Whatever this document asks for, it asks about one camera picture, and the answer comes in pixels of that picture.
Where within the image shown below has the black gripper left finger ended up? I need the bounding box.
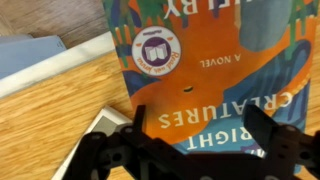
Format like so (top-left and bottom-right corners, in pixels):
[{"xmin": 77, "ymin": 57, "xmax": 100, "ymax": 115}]
[{"xmin": 114, "ymin": 104, "xmax": 147, "ymax": 141}]

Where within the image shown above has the white remote control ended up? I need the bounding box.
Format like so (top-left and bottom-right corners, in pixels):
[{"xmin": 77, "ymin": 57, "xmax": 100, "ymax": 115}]
[{"xmin": 53, "ymin": 105, "xmax": 134, "ymax": 180}]

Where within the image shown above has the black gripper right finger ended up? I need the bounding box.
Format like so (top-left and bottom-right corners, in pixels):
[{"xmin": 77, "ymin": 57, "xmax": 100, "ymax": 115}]
[{"xmin": 244, "ymin": 104, "xmax": 303, "ymax": 158}]

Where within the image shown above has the blue orange paperback book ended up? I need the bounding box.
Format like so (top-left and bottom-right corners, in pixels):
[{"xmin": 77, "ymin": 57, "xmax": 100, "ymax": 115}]
[{"xmin": 101, "ymin": 0, "xmax": 320, "ymax": 161}]

